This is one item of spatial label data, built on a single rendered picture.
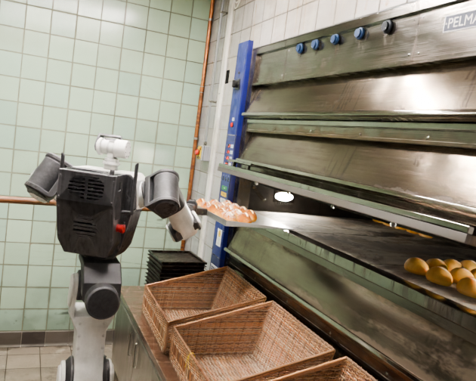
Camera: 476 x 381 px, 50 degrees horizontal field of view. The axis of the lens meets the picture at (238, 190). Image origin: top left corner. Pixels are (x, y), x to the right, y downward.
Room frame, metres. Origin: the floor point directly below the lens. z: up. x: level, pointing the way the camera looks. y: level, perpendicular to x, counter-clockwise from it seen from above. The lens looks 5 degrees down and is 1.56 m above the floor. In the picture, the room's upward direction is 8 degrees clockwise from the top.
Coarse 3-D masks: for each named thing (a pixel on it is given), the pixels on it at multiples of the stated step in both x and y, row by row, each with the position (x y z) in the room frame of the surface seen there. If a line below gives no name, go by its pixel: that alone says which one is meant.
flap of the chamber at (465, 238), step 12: (252, 180) 2.41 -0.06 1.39; (264, 180) 2.30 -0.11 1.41; (300, 192) 1.99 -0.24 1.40; (312, 192) 1.91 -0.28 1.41; (336, 204) 1.74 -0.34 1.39; (348, 204) 1.68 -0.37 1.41; (384, 216) 1.51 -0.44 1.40; (396, 216) 1.46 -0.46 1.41; (420, 228) 1.37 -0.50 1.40; (432, 228) 1.33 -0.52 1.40; (444, 228) 1.29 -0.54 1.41; (456, 240) 1.25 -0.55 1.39; (468, 240) 1.23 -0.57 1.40
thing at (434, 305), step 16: (288, 240) 2.32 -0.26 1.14; (304, 240) 2.19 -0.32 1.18; (320, 256) 2.06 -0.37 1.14; (336, 256) 1.96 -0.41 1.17; (352, 272) 1.85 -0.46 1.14; (368, 272) 1.77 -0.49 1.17; (384, 272) 1.75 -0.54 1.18; (400, 288) 1.61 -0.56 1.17; (416, 288) 1.58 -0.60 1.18; (432, 304) 1.48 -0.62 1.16; (448, 304) 1.44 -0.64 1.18; (464, 320) 1.37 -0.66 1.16
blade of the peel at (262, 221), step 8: (216, 216) 2.41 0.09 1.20; (264, 216) 2.74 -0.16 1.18; (224, 224) 2.31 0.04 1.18; (232, 224) 2.31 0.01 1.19; (240, 224) 2.32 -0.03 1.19; (248, 224) 2.34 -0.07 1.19; (256, 224) 2.45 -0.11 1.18; (264, 224) 2.48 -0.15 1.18; (272, 224) 2.51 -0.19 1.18; (280, 224) 2.54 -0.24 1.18
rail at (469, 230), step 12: (228, 168) 2.73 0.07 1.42; (240, 168) 2.59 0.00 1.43; (276, 180) 2.20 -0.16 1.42; (288, 180) 2.11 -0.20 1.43; (324, 192) 1.83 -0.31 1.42; (336, 192) 1.77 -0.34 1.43; (360, 204) 1.63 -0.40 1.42; (372, 204) 1.57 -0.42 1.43; (384, 204) 1.53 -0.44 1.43; (408, 216) 1.42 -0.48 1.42; (420, 216) 1.38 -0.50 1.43; (432, 216) 1.35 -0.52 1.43; (456, 228) 1.26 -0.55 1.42; (468, 228) 1.23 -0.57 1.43
